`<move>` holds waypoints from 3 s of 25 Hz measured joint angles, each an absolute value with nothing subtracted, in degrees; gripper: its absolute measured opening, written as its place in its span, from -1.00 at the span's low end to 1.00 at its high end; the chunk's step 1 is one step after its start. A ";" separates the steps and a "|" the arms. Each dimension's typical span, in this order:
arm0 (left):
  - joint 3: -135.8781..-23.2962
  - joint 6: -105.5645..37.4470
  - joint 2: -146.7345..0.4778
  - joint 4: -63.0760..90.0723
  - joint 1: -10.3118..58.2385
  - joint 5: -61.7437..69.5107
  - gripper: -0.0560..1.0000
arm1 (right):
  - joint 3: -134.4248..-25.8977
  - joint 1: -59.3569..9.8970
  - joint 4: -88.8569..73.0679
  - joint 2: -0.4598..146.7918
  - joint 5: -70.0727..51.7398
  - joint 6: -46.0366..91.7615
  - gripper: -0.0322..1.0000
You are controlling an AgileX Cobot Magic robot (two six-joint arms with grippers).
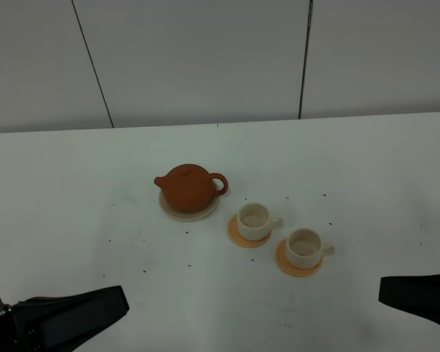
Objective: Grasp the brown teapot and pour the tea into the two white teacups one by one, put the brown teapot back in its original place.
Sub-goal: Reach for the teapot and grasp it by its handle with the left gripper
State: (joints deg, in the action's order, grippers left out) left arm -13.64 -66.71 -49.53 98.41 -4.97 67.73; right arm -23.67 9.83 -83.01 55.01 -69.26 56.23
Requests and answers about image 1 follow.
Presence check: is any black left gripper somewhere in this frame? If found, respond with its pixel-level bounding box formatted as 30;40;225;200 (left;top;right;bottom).
0;286;129;352

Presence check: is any cream teapot saucer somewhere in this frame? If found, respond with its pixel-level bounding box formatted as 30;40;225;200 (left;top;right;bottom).
158;192;220;222

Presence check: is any orange coaster near teapot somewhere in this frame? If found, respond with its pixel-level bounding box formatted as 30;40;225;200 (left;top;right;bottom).
227;215;272;248

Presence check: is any brown clay teapot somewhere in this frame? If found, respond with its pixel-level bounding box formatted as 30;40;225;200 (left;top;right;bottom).
154;164;229;213

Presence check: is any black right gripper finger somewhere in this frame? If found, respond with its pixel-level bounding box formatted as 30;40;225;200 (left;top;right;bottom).
378;274;440;325

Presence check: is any white teacup far right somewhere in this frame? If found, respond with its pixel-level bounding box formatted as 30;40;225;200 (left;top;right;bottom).
285;229;334;270

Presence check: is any orange coaster far right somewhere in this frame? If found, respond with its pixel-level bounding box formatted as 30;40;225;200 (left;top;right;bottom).
275;239;323;278

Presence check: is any white teacup near teapot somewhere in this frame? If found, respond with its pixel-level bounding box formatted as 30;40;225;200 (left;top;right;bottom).
237;203;283;241

